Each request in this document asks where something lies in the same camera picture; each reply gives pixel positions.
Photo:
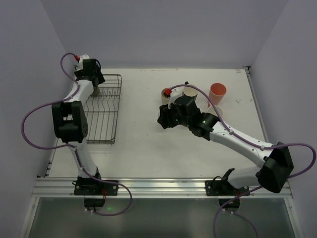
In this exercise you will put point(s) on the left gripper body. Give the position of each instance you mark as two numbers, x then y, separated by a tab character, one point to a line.
97	81

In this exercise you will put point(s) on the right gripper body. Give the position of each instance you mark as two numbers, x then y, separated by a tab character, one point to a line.
165	117

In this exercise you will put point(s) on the beige cup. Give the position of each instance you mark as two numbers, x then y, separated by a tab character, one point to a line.
165	96

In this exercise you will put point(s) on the black mug cream inside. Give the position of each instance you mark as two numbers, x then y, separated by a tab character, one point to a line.
189	91

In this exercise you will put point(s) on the pink mug with handle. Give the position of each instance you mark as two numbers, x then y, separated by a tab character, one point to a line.
216	111

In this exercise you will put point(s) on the tall salmon pink cup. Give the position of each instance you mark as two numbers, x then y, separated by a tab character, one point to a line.
217	92

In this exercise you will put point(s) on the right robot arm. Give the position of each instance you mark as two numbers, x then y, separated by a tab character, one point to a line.
272	166

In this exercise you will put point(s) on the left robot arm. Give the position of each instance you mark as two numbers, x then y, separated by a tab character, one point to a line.
69	119

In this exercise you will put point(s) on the right controller box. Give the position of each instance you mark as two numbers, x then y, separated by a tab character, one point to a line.
232	206

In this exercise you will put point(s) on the controller box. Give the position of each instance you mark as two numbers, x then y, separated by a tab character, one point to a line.
94	203
232	206

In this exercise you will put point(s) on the left controller box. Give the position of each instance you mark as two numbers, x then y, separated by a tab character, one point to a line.
94	203

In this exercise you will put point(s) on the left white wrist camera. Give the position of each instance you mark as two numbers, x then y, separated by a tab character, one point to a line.
80	63

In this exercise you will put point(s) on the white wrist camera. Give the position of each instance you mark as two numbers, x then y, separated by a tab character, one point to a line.
80	63
175	94

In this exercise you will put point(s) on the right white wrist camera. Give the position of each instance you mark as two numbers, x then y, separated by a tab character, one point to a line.
175	94

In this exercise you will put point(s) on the black wire dish rack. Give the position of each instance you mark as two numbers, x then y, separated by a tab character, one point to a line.
102	111

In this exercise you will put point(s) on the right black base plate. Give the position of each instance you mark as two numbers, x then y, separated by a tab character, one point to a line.
222	188

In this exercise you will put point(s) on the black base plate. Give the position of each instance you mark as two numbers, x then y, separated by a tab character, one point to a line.
222	188
90	187

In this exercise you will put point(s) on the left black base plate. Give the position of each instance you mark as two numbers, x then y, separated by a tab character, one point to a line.
90	187

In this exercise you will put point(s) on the aluminium mounting rail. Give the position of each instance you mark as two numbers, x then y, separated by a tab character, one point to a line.
139	188

